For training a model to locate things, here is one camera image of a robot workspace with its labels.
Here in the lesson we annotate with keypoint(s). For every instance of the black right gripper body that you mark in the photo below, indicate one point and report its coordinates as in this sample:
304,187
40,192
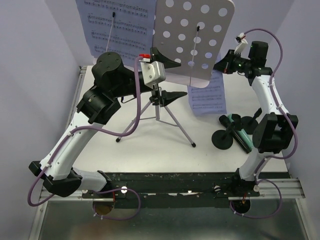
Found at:
236,64

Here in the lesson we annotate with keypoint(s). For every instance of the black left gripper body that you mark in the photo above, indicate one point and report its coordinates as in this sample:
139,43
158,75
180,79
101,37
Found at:
156,92

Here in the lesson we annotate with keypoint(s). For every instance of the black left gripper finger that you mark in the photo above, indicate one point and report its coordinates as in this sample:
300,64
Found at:
157,56
169,97

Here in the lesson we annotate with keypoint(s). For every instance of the lilac tripod music stand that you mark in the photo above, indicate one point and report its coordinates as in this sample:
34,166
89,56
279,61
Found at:
191,32

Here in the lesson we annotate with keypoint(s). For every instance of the black toy microphone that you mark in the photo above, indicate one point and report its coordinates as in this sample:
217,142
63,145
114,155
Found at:
226,121

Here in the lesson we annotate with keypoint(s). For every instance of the black clip microphone stand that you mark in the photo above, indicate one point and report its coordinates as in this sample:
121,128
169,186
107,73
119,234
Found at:
249,123

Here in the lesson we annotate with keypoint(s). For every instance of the green toy microphone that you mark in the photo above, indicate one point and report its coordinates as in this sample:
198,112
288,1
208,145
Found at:
243,139

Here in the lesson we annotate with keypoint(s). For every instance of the white sheet music page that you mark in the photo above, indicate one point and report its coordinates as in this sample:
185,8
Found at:
210,99

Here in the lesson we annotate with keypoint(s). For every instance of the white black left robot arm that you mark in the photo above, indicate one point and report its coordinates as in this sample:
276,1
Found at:
112,80

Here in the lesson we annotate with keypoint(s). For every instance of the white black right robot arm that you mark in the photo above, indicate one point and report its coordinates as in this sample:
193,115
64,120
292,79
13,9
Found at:
277,127

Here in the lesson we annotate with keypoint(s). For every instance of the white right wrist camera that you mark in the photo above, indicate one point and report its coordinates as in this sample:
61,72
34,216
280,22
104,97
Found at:
241,43

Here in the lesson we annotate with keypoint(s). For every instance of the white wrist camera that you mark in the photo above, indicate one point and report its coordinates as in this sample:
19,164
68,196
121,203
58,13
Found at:
241,43
146,69

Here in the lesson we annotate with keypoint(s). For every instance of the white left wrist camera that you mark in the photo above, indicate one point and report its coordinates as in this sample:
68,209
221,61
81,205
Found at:
146,69

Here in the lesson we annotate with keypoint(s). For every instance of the aluminium left side rail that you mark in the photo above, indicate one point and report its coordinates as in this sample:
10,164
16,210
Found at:
76,96

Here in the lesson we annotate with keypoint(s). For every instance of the aluminium rail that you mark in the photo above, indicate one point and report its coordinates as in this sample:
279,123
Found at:
266,189
76,96

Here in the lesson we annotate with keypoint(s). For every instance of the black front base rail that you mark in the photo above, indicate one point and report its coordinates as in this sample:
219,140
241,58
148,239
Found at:
173,190

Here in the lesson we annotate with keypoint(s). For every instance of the aluminium front rail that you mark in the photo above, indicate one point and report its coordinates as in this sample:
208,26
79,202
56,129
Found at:
266,189

